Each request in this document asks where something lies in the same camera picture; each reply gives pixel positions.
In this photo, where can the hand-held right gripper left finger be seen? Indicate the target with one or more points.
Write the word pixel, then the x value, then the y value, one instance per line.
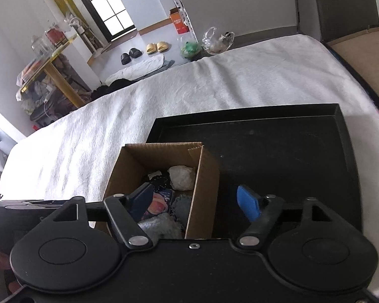
pixel 142 200

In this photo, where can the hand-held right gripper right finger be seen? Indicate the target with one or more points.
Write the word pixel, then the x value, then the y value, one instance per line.
pixel 248 202

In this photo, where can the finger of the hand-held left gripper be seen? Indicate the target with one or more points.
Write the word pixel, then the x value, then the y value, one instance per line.
pixel 34 205

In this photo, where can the blue planet print tissue pack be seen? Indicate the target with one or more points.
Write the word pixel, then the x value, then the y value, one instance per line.
pixel 161 203

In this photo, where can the black and white plush toy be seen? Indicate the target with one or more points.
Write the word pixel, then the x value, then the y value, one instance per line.
pixel 160 183

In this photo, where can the light blue fluffy plush toy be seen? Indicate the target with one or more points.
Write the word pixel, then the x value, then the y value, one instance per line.
pixel 161 226

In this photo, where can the blue knitted plush toy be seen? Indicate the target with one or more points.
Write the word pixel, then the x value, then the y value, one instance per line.
pixel 181 210

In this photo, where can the brown cardboard box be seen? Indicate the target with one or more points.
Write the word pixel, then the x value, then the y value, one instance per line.
pixel 205 195

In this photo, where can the white packet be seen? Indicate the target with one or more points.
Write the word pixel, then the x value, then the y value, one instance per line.
pixel 183 177

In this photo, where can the black tray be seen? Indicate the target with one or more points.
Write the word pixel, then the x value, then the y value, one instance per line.
pixel 287 164

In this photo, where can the dark cloth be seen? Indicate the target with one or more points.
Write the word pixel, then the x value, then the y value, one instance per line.
pixel 113 88

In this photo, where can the yellow table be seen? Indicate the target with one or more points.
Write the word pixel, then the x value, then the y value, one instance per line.
pixel 63 82

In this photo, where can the white floor towel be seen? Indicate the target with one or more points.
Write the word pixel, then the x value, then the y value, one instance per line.
pixel 135 68

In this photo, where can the black slipper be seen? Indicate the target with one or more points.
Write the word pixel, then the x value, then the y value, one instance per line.
pixel 135 52
pixel 125 59

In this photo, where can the yellow slipper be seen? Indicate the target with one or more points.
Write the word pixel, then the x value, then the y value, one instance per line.
pixel 151 49
pixel 162 46

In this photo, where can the green plastic bag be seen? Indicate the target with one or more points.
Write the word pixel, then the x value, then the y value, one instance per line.
pixel 189 50

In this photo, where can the clear glass jar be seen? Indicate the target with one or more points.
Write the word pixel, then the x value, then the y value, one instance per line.
pixel 41 45

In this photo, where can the clear plastic bag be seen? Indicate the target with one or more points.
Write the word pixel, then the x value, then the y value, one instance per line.
pixel 218 42

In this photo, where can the red jar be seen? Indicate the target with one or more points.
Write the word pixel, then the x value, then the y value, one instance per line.
pixel 55 36

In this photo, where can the orange carton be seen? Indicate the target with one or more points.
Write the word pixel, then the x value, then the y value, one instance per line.
pixel 179 22

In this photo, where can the white cabinet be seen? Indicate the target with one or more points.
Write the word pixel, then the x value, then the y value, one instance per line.
pixel 145 9

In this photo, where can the dark framed window door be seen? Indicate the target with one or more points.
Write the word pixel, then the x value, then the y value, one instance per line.
pixel 91 6

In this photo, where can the dark headboard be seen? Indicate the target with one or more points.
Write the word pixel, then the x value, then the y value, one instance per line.
pixel 344 6

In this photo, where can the brown board with black frame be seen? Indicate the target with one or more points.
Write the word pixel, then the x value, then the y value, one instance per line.
pixel 366 60

